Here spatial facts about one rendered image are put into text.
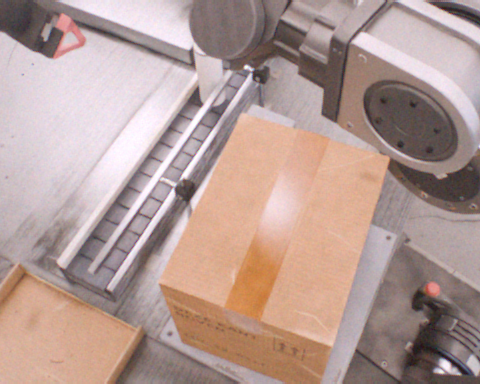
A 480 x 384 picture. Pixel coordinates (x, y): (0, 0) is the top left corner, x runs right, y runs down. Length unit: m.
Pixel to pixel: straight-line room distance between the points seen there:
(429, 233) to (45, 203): 1.34
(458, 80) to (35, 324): 0.87
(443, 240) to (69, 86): 1.34
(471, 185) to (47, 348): 0.74
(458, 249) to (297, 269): 1.38
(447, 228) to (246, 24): 1.69
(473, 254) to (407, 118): 1.65
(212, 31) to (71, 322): 0.69
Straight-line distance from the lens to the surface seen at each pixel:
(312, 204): 0.86
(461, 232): 2.19
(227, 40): 0.58
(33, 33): 0.95
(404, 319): 1.74
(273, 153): 0.90
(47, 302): 1.17
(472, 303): 1.82
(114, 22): 1.47
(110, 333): 1.12
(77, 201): 1.25
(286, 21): 0.57
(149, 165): 1.20
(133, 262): 1.12
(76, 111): 1.38
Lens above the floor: 1.87
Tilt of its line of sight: 55 degrees down
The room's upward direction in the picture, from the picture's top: straight up
